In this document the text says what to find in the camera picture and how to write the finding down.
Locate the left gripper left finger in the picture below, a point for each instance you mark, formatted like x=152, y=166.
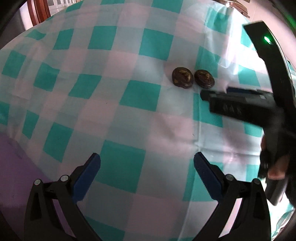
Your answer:
x=41, y=219

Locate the person right hand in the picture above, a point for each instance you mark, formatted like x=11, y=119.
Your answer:
x=278, y=170

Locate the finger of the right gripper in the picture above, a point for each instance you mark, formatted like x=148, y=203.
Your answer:
x=258, y=110
x=245, y=91

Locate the wooden cabinet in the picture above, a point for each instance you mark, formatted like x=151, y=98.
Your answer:
x=38, y=11

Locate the teal checkered tablecloth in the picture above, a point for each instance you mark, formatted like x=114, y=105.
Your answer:
x=96, y=78

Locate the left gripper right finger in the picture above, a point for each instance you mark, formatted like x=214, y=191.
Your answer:
x=252, y=221

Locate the dark brown round fruit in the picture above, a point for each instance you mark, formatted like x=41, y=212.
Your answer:
x=182, y=77

